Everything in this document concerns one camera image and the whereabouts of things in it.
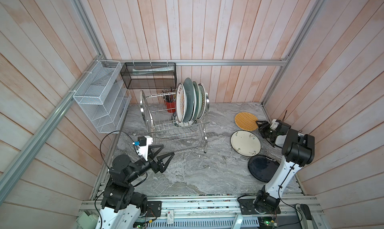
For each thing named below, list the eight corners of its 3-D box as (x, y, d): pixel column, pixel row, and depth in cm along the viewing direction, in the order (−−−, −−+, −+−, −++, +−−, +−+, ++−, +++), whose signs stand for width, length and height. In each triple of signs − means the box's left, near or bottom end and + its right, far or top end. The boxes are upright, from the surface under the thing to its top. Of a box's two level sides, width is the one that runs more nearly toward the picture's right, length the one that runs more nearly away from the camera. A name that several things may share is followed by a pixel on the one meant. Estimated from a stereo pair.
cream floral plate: (233, 156, 94) (234, 155, 92) (228, 131, 106) (229, 130, 104) (264, 156, 94) (265, 155, 92) (255, 131, 106) (256, 130, 104)
